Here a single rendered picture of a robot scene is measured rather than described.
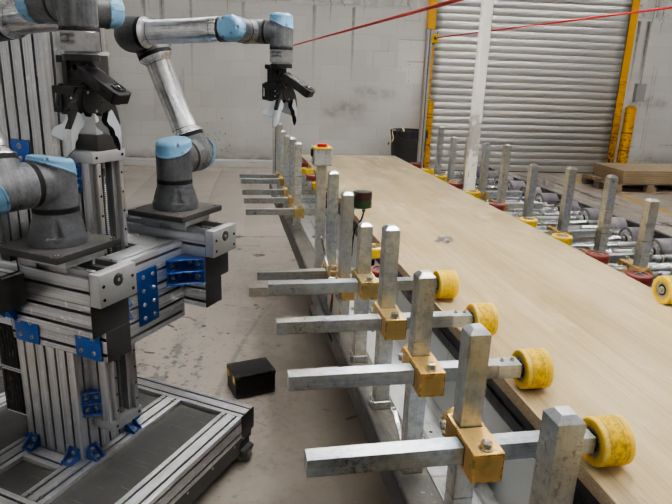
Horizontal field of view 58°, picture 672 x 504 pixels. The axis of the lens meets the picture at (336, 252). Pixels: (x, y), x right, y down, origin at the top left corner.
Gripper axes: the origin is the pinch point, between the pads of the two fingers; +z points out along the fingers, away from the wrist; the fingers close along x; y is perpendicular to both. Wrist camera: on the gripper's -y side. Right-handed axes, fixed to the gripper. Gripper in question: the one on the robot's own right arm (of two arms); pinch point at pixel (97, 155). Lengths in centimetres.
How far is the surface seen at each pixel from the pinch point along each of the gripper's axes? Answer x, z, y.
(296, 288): -38, 37, -28
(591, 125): -988, 54, -80
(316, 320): -18, 36, -43
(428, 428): -40, 70, -66
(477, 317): -37, 36, -76
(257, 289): -53, 46, -7
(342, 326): -21, 37, -48
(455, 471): 12, 43, -82
